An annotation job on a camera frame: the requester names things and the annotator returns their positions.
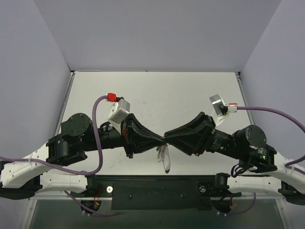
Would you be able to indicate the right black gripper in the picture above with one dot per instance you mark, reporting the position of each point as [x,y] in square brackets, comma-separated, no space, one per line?
[206,132]

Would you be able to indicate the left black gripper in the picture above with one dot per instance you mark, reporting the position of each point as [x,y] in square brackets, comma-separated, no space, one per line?
[128,137]

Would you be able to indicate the silver bottle opener keychain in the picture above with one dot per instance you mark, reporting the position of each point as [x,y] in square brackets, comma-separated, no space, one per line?
[164,157]

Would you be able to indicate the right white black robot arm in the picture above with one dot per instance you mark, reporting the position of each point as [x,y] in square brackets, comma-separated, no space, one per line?
[260,168]

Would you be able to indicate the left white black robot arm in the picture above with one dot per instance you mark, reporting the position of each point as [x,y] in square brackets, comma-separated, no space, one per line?
[22,180]

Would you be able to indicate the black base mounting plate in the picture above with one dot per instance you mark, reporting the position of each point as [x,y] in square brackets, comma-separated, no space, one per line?
[120,204]

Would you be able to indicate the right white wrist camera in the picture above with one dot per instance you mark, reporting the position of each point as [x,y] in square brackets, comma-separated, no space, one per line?
[220,112]

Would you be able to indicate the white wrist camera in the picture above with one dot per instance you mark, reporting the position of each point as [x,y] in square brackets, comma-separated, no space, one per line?
[220,112]
[119,112]

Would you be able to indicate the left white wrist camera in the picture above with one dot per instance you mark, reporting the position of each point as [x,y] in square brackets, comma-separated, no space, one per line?
[119,112]

